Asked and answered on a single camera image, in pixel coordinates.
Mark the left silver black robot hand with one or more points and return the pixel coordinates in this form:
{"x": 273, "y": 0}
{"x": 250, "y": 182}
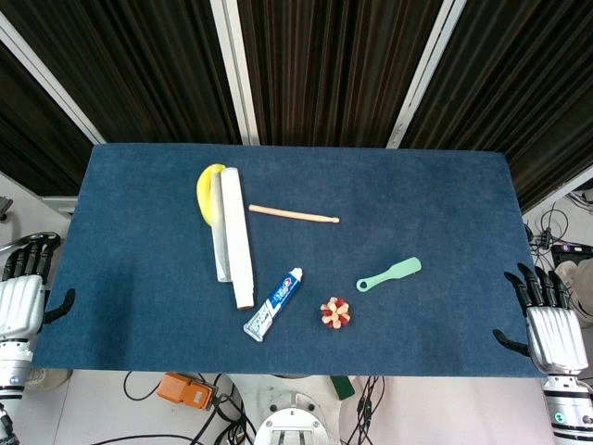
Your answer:
{"x": 18, "y": 301}

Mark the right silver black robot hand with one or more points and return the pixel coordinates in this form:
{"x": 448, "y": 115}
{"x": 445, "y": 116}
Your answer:
{"x": 553, "y": 334}

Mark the green plastic spatula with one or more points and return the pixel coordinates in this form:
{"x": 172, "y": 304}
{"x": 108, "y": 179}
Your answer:
{"x": 391, "y": 273}

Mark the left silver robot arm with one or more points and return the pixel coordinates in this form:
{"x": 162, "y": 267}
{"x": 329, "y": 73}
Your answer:
{"x": 11, "y": 371}

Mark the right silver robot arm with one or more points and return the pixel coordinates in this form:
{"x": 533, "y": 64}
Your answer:
{"x": 567, "y": 408}

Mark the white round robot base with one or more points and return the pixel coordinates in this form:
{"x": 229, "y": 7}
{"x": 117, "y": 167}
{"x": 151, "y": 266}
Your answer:
{"x": 292, "y": 424}

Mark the beige cap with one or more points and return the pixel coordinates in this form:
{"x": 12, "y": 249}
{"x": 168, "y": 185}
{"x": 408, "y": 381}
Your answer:
{"x": 579, "y": 283}

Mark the black device with purple light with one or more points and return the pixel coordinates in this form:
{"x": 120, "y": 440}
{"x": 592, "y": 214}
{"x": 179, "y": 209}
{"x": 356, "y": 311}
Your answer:
{"x": 572, "y": 252}

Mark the round grey table foot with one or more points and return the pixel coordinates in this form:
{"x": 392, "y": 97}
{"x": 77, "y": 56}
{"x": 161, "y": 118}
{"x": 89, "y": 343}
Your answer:
{"x": 48, "y": 379}

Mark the dark ribbed partition panel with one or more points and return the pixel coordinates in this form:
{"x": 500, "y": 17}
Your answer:
{"x": 519, "y": 83}
{"x": 28, "y": 139}
{"x": 139, "y": 60}
{"x": 338, "y": 69}

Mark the orange foot pedal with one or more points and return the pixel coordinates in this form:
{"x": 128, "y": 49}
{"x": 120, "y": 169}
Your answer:
{"x": 185, "y": 391}

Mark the blue table cloth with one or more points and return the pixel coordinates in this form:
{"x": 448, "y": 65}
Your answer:
{"x": 394, "y": 194}

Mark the yellow banana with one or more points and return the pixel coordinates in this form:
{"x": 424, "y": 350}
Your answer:
{"x": 204, "y": 194}

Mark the green flat piece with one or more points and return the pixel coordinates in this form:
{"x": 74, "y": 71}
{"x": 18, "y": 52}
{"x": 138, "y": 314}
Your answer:
{"x": 342, "y": 387}

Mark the red and beige wooden puzzle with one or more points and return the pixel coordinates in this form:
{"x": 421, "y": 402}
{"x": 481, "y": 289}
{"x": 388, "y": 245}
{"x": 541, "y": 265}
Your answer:
{"x": 335, "y": 314}

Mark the white baking paper roll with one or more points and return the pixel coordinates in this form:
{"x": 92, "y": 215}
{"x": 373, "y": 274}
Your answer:
{"x": 236, "y": 236}

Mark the blue white toothpaste tube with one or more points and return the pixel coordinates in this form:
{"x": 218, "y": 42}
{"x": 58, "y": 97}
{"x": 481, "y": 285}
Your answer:
{"x": 273, "y": 306}

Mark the wooden drumstick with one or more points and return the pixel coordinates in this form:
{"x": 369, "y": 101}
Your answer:
{"x": 292, "y": 214}

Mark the white partition base rail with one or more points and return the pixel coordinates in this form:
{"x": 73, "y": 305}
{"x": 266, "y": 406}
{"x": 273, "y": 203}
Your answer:
{"x": 556, "y": 190}

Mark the white partition post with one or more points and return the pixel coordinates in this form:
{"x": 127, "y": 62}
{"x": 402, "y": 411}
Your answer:
{"x": 424, "y": 69}
{"x": 51, "y": 88}
{"x": 236, "y": 69}

